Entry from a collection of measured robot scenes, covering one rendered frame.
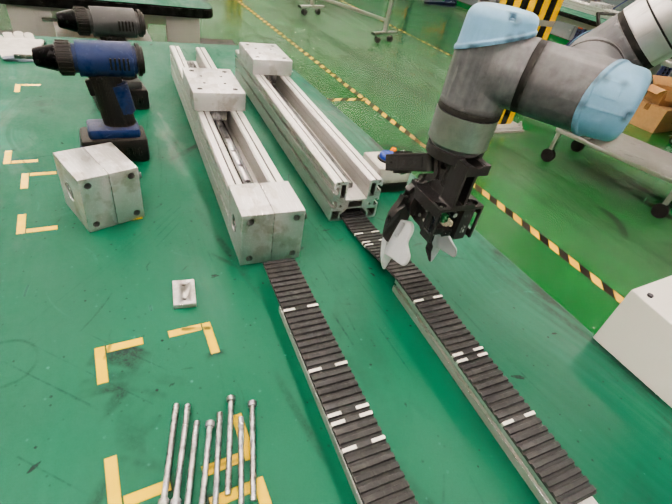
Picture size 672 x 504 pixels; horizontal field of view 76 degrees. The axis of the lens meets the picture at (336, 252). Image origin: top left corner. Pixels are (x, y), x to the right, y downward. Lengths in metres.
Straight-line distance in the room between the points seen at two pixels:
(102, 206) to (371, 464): 0.55
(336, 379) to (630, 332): 0.45
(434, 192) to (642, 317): 0.35
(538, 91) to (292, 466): 0.46
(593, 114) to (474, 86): 0.12
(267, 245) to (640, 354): 0.57
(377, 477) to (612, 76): 0.45
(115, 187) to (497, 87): 0.57
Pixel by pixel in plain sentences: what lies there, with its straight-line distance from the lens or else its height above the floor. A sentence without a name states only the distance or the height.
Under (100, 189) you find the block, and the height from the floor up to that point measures 0.85.
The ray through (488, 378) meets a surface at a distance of 0.60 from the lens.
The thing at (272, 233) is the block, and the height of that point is 0.84.
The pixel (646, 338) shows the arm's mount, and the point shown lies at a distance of 0.76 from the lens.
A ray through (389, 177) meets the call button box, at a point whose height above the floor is 0.82.
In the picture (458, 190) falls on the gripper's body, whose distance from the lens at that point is 0.54.
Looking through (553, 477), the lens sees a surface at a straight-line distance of 0.56.
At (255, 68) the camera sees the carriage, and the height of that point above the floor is 0.88.
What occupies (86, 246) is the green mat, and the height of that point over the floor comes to 0.78.
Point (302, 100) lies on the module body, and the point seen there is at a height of 0.86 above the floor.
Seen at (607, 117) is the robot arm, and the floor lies 1.13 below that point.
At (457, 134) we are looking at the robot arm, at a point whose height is 1.06.
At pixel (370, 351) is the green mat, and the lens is 0.60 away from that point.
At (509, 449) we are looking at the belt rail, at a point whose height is 0.79.
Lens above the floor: 1.24
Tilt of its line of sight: 38 degrees down
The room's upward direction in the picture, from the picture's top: 12 degrees clockwise
